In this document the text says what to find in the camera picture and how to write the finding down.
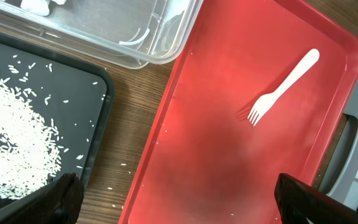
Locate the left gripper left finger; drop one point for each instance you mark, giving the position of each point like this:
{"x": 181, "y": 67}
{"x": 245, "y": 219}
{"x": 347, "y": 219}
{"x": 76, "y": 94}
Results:
{"x": 58, "y": 202}

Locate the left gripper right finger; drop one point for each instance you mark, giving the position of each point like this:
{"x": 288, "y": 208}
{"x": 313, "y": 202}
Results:
{"x": 298, "y": 202}

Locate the food scraps and rice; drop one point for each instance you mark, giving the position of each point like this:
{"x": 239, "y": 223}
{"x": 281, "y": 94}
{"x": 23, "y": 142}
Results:
{"x": 28, "y": 152}

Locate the white napkin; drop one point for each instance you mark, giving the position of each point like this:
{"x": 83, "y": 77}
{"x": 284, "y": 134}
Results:
{"x": 39, "y": 7}

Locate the black waste tray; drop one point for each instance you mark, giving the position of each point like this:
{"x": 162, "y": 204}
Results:
{"x": 74, "y": 96}

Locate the white plastic fork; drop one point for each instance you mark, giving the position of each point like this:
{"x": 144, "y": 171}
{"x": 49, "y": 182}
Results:
{"x": 266, "y": 101}

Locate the red serving tray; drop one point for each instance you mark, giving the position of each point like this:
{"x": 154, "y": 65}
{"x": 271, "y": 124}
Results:
{"x": 204, "y": 162}

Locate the clear plastic bin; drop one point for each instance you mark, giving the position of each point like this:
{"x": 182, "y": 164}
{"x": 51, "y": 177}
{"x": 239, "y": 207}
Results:
{"x": 129, "y": 33}

